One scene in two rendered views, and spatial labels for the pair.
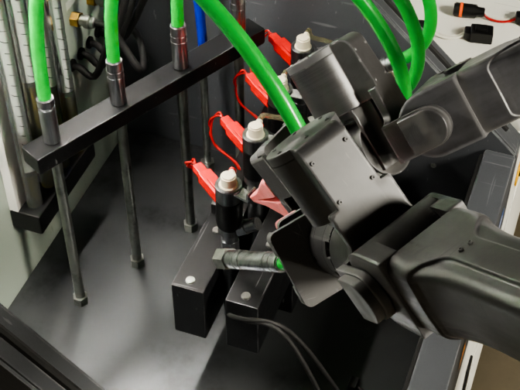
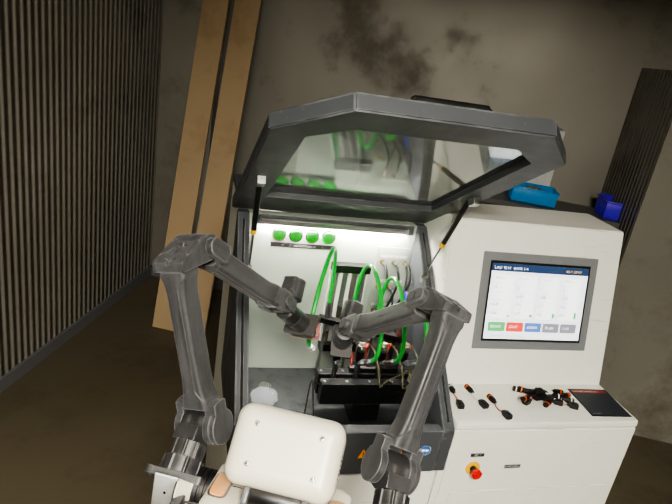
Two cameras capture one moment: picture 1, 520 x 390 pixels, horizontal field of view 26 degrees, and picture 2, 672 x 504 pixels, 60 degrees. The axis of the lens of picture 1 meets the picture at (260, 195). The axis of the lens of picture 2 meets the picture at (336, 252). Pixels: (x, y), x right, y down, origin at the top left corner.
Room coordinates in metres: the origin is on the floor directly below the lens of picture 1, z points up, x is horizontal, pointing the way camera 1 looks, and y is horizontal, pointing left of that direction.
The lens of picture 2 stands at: (-0.25, -1.32, 2.07)
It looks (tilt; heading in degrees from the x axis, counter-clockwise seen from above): 20 degrees down; 54
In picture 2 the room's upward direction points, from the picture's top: 10 degrees clockwise
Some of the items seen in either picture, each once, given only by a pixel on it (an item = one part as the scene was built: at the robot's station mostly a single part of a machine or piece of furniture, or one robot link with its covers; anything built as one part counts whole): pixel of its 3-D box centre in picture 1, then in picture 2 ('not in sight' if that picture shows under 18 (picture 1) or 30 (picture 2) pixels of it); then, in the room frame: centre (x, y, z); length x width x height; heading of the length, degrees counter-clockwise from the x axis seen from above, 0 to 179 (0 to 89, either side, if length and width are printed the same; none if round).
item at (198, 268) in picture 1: (267, 232); (363, 394); (0.92, -0.01, 0.91); 0.34 x 0.10 x 0.15; 160
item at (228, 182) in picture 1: (229, 183); not in sight; (0.81, 0.03, 1.10); 0.02 x 0.02 x 0.03
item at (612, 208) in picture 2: not in sight; (627, 210); (3.28, 0.55, 1.33); 0.34 x 0.24 x 0.11; 138
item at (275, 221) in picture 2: not in sight; (337, 226); (0.90, 0.28, 1.43); 0.54 x 0.03 x 0.02; 160
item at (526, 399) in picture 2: not in sight; (546, 394); (1.45, -0.36, 1.01); 0.23 x 0.11 x 0.06; 160
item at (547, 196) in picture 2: not in sight; (532, 193); (2.85, 0.95, 1.32); 0.29 x 0.20 x 0.09; 138
